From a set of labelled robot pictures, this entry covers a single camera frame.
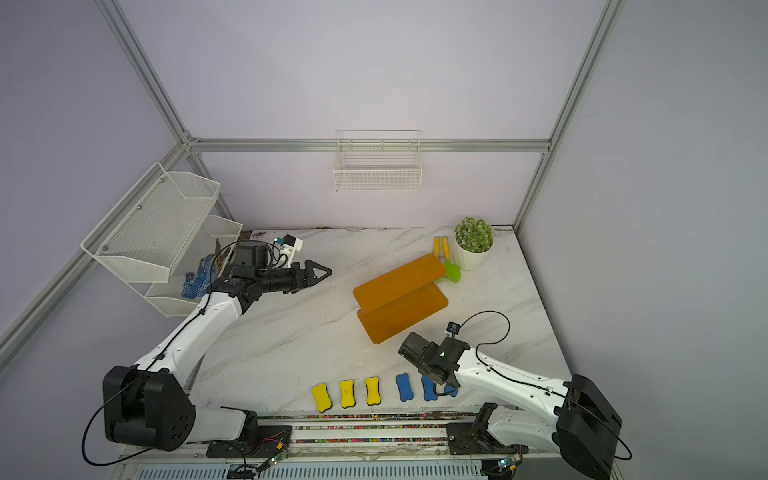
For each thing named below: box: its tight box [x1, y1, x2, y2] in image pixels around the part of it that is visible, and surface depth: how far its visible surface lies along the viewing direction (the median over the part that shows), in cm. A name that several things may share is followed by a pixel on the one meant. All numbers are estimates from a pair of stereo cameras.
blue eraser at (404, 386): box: [396, 373, 415, 402], surface depth 83 cm
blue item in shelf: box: [182, 254, 218, 299], surface depth 90 cm
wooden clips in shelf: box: [215, 238, 231, 271], surface depth 97 cm
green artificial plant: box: [455, 217, 493, 253], surface depth 102 cm
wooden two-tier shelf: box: [354, 253, 449, 344], surface depth 95 cm
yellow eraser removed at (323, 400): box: [311, 383, 333, 413], surface depth 82 cm
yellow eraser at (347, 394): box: [340, 380, 356, 409], surface depth 81 cm
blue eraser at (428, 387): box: [421, 375, 438, 401], surface depth 83 cm
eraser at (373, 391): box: [366, 377, 382, 406], surface depth 83 cm
